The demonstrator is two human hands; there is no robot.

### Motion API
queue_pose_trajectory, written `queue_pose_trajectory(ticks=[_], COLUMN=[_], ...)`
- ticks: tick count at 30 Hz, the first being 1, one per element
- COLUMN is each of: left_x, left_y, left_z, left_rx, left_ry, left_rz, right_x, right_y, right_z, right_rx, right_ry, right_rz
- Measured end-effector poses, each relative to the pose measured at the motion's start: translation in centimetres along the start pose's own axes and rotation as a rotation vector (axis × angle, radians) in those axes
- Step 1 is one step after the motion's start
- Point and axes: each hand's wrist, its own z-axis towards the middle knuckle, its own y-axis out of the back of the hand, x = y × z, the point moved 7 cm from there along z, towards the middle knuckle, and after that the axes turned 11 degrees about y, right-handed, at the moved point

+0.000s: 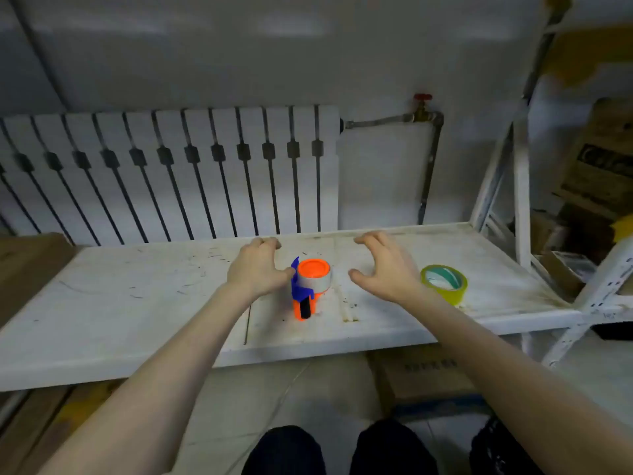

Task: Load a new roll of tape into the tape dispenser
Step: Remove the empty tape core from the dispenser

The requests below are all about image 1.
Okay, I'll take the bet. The person's right forearm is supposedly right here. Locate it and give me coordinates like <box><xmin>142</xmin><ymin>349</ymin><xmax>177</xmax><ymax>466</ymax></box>
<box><xmin>403</xmin><ymin>286</ymin><xmax>633</xmax><ymax>475</ymax></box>

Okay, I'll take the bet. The yellow taped cardboard box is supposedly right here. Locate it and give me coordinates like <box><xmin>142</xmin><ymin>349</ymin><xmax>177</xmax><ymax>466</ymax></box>
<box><xmin>15</xmin><ymin>380</ymin><xmax>125</xmax><ymax>475</ymax></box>

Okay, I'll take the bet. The small brown cardboard box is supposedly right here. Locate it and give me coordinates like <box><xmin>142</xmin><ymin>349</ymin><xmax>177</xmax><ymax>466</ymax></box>
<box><xmin>529</xmin><ymin>210</ymin><xmax>570</xmax><ymax>255</ymax></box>

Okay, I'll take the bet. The person's left hand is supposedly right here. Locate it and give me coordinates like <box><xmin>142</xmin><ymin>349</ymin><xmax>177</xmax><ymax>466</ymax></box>
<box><xmin>225</xmin><ymin>236</ymin><xmax>296</xmax><ymax>305</ymax></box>

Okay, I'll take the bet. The white tape roll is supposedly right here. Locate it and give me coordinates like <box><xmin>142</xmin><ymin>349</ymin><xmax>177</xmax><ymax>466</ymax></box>
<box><xmin>296</xmin><ymin>265</ymin><xmax>333</xmax><ymax>296</ymax></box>

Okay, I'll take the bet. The person's leg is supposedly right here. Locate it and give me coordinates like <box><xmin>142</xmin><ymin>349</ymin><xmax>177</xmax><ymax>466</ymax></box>
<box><xmin>241</xmin><ymin>425</ymin><xmax>327</xmax><ymax>475</ymax></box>
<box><xmin>349</xmin><ymin>419</ymin><xmax>438</xmax><ymax>475</ymax></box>

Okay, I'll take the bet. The plain brown cardboard box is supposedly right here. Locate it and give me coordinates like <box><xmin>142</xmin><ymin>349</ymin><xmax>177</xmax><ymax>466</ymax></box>
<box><xmin>0</xmin><ymin>233</ymin><xmax>78</xmax><ymax>327</ymax></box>

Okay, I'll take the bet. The dark brown cardboard box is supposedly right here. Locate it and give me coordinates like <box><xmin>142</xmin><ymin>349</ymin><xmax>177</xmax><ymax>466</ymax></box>
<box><xmin>558</xmin><ymin>202</ymin><xmax>617</xmax><ymax>263</ymax></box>

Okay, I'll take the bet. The yellow tape roll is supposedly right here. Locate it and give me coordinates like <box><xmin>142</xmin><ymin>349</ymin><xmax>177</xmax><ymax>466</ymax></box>
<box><xmin>420</xmin><ymin>264</ymin><xmax>469</xmax><ymax>307</ymax></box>

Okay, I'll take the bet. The black bin bag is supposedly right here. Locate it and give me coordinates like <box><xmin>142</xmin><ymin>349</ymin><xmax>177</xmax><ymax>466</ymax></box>
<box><xmin>468</xmin><ymin>415</ymin><xmax>545</xmax><ymax>475</ymax></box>

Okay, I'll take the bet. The orange blue tape dispenser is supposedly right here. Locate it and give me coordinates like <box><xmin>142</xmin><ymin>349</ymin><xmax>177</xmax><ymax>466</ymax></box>
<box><xmin>290</xmin><ymin>257</ymin><xmax>333</xmax><ymax>321</ymax></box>

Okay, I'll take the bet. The grey metal pipe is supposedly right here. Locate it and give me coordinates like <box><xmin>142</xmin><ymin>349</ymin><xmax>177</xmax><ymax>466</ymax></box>
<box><xmin>341</xmin><ymin>112</ymin><xmax>444</xmax><ymax>226</ymax></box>

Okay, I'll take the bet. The brass valve red handle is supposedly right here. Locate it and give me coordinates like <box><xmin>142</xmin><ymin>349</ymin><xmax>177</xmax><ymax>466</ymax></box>
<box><xmin>411</xmin><ymin>92</ymin><xmax>437</xmax><ymax>123</ymax></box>

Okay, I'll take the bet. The person's right hand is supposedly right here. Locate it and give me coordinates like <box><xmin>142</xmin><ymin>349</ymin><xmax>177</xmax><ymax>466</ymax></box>
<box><xmin>347</xmin><ymin>231</ymin><xmax>426</xmax><ymax>307</ymax></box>

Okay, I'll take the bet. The white radiator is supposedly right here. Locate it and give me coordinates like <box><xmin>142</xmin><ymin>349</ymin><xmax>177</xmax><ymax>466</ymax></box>
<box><xmin>0</xmin><ymin>104</ymin><xmax>342</xmax><ymax>247</ymax></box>

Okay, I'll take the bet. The small labelled cardboard parcel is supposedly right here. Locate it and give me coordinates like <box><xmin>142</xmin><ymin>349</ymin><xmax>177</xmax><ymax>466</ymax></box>
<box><xmin>539</xmin><ymin>249</ymin><xmax>599</xmax><ymax>302</ymax></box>

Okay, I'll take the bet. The person's right leg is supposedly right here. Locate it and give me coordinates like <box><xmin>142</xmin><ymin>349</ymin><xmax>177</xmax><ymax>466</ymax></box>
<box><xmin>349</xmin><ymin>419</ymin><xmax>438</xmax><ymax>475</ymax></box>

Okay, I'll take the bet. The blue striped cardboard box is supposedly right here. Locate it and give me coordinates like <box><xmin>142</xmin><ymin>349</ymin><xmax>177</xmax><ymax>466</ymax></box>
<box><xmin>368</xmin><ymin>343</ymin><xmax>491</xmax><ymax>421</ymax></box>

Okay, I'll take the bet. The white metal shelf rack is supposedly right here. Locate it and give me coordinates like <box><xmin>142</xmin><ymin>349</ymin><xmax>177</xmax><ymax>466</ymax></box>
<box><xmin>0</xmin><ymin>0</ymin><xmax>633</xmax><ymax>394</ymax></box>

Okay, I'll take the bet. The white perforated shelf rack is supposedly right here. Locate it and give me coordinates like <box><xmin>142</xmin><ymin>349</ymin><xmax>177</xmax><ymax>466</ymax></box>
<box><xmin>541</xmin><ymin>237</ymin><xmax>633</xmax><ymax>369</ymax></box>

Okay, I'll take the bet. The person's left forearm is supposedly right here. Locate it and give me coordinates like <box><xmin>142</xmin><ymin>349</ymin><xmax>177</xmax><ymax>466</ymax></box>
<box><xmin>37</xmin><ymin>282</ymin><xmax>258</xmax><ymax>475</ymax></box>

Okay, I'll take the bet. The person's left leg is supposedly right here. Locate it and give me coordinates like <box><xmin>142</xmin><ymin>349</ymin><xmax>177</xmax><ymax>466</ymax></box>
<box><xmin>241</xmin><ymin>425</ymin><xmax>327</xmax><ymax>475</ymax></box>

